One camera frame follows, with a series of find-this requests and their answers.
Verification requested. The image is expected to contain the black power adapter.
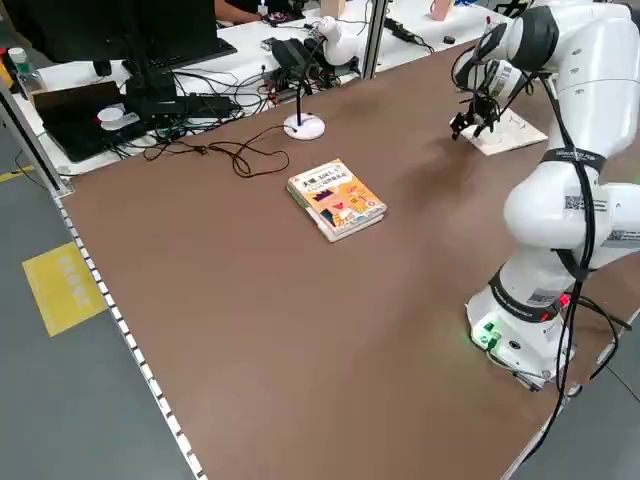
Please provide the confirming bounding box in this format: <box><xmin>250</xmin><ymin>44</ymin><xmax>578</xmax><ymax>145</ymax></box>
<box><xmin>383</xmin><ymin>17</ymin><xmax>419</xmax><ymax>45</ymax></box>

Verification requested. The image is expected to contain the yellow illustrated book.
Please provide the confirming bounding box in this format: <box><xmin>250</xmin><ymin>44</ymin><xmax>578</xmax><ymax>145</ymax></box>
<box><xmin>285</xmin><ymin>158</ymin><xmax>389</xmax><ymax>245</ymax></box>

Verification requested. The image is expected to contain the black finned power supply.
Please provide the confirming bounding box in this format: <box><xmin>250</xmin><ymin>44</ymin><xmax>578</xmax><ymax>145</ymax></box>
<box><xmin>270</xmin><ymin>37</ymin><xmax>322</xmax><ymax>82</ymax></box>

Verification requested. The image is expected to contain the black lamp cable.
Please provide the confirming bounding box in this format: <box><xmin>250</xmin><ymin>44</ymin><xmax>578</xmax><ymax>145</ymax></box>
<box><xmin>143</xmin><ymin>124</ymin><xmax>301</xmax><ymax>178</ymax></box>

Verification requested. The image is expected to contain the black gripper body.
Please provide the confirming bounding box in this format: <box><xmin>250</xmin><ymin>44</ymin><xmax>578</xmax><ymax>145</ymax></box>
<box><xmin>467</xmin><ymin>91</ymin><xmax>502</xmax><ymax>123</ymax></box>

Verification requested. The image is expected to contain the clear bottle with white cap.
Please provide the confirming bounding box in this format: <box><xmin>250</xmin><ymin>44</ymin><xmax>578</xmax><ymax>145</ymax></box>
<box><xmin>6</xmin><ymin>47</ymin><xmax>40</xmax><ymax>97</ymax></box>

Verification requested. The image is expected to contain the aluminium frame post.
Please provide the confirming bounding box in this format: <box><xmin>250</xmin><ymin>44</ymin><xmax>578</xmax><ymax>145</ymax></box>
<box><xmin>362</xmin><ymin>0</ymin><xmax>390</xmax><ymax>80</ymax></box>
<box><xmin>0</xmin><ymin>74</ymin><xmax>74</xmax><ymax>197</ymax></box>

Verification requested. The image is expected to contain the person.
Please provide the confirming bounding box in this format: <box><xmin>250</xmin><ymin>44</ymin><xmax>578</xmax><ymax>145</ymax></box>
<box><xmin>214</xmin><ymin>0</ymin><xmax>274</xmax><ymax>27</ymax></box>

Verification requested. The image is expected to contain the black laptop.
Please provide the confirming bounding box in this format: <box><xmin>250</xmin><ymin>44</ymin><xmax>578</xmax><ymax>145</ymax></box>
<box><xmin>32</xmin><ymin>81</ymin><xmax>147</xmax><ymax>164</ymax></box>

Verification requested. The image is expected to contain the black computer monitor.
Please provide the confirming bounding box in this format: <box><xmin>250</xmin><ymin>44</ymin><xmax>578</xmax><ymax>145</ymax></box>
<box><xmin>27</xmin><ymin>0</ymin><xmax>219</xmax><ymax>119</ymax></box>

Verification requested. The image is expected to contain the white desk lamp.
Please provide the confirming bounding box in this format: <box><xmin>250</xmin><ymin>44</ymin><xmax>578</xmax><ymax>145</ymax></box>
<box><xmin>283</xmin><ymin>14</ymin><xmax>362</xmax><ymax>142</ymax></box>

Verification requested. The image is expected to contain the yellow floor sticker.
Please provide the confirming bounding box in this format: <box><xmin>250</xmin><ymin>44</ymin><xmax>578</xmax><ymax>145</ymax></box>
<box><xmin>21</xmin><ymin>241</ymin><xmax>109</xmax><ymax>338</ymax></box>

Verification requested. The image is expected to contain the black keyboard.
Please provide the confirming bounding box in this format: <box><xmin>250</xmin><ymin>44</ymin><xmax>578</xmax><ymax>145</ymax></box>
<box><xmin>121</xmin><ymin>38</ymin><xmax>239</xmax><ymax>71</ymax></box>

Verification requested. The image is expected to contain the white round disc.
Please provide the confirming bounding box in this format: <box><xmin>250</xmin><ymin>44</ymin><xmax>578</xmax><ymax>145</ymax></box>
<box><xmin>96</xmin><ymin>105</ymin><xmax>140</xmax><ymax>133</ymax></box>

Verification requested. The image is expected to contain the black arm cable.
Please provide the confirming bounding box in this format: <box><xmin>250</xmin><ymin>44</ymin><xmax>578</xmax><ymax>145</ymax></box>
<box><xmin>542</xmin><ymin>69</ymin><xmax>631</xmax><ymax>401</ymax></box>

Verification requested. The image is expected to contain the white lined notebook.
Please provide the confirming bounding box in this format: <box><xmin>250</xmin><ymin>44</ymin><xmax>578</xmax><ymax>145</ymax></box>
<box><xmin>451</xmin><ymin>106</ymin><xmax>550</xmax><ymax>157</ymax></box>

